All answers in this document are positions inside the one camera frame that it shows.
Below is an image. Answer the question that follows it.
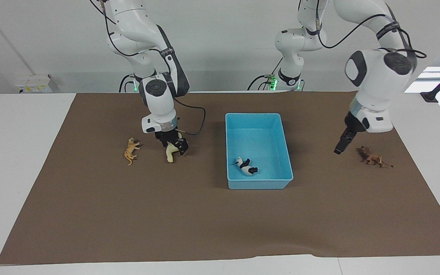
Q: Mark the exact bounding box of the brown table mat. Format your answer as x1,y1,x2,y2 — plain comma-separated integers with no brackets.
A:
0,91,440,265

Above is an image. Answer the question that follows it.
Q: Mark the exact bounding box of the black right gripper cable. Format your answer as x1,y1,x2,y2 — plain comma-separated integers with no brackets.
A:
173,97,206,136

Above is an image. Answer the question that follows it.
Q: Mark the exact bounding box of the black base cable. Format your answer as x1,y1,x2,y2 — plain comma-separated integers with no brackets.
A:
118,74,135,93
247,57,284,91

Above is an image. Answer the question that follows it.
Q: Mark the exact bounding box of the black and white panda toy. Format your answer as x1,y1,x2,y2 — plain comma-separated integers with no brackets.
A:
234,156,259,177

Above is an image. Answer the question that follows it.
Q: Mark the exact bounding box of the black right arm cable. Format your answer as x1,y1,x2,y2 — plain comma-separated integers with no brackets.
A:
89,0,167,58

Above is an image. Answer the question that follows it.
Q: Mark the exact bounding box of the black left base cable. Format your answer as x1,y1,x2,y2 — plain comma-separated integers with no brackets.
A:
247,57,284,91

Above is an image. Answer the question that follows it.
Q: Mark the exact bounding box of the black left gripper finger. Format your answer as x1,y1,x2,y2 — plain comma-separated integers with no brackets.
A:
333,129,351,155
343,131,357,154

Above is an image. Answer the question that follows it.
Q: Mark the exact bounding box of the orange striped tiger toy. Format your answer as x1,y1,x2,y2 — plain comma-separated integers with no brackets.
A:
124,137,142,166

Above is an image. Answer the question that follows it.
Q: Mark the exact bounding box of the brown lion toy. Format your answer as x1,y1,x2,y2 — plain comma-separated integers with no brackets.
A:
357,145,394,169

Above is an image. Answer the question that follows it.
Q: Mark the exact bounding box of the light blue storage box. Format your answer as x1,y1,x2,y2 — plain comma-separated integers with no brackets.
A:
225,112,294,190

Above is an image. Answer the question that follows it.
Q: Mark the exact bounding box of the cream llama toy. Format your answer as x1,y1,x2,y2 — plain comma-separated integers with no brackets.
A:
165,132,184,164

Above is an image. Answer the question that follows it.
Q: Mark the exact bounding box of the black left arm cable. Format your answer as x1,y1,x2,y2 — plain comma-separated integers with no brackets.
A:
314,0,427,60

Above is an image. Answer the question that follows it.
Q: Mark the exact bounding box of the black right base cable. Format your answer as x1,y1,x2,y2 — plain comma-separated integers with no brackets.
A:
118,74,135,93

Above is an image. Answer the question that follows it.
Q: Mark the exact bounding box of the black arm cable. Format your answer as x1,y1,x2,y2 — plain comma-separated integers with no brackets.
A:
314,0,427,60
89,0,167,58

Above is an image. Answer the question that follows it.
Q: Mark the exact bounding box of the white wall socket box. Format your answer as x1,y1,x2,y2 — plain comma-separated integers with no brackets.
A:
15,74,53,94

